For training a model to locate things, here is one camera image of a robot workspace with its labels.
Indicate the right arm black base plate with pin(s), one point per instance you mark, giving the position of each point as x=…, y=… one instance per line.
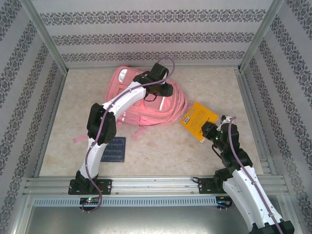
x=203, y=186

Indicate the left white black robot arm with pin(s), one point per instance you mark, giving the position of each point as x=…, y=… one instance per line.
x=126, y=97

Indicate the yellow book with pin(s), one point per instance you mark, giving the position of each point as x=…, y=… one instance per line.
x=195, y=117

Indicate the aluminium frame post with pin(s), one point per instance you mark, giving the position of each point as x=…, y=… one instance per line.
x=46, y=36
x=261, y=36

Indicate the pink student backpack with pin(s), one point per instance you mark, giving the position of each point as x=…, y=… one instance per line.
x=156, y=112

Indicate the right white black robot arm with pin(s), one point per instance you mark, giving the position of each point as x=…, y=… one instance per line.
x=243, y=192

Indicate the aluminium side rail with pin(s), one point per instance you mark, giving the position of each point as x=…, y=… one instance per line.
x=249, y=97
x=50, y=122

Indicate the navy notebook two white labels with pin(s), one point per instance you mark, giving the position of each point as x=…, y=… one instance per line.
x=117, y=151

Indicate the grey metal panel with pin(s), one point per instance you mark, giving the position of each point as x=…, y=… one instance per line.
x=156, y=219

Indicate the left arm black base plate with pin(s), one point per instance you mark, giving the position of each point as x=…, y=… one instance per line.
x=106, y=186

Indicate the aluminium mounting rail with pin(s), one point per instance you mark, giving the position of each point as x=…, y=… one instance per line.
x=156, y=185

